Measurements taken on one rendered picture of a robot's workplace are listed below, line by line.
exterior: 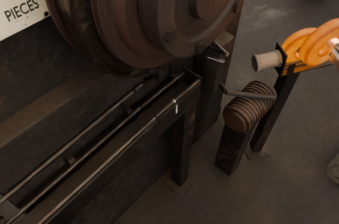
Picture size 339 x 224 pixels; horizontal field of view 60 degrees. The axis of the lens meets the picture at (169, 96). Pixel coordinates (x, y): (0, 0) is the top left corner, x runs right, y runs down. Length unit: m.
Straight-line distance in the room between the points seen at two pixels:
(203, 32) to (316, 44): 0.40
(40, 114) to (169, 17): 0.37
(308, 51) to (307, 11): 1.76
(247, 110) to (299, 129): 0.73
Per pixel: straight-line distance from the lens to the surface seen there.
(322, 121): 1.90
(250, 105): 1.12
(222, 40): 0.94
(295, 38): 1.07
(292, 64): 1.11
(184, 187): 1.49
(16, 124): 0.71
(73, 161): 0.84
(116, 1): 0.47
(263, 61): 1.06
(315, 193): 1.65
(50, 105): 0.71
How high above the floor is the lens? 1.40
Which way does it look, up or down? 51 degrees down
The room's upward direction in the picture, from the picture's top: straight up
